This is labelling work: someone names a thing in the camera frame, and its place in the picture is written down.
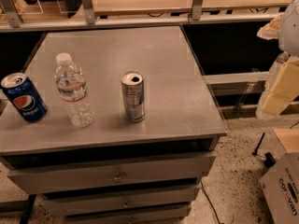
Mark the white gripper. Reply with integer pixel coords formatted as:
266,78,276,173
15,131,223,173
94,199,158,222
257,0,299,116

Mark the clear plastic water bottle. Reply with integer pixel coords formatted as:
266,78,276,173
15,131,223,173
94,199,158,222
54,52,95,128

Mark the brown cardboard piece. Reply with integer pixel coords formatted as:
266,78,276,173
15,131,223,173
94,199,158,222
274,129,299,153

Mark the black tool on floor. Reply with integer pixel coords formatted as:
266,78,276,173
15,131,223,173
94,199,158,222
252,133,277,168

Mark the white cardboard box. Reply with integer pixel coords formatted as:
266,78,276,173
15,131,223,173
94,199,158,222
260,152,299,224

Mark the top grey drawer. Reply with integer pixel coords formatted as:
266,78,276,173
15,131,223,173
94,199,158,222
7,152,216,194

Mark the grey drawer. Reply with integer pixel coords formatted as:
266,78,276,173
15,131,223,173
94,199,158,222
44,184,199,217
7,152,216,194
65,203,191,224

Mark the silver energy drink can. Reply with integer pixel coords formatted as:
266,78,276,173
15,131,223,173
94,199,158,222
121,71,145,122

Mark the middle grey drawer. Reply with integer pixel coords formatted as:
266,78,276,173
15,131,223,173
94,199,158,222
44,184,199,217

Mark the bottom grey drawer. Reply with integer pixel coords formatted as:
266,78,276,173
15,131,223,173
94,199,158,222
65,203,191,224

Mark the grey drawer cabinet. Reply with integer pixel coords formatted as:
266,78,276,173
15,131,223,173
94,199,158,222
0,25,228,224

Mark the blue Pepsi can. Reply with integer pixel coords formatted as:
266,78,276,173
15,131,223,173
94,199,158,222
1,73,48,122

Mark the black cable on floor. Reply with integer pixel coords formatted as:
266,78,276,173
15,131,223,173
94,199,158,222
200,179,226,224

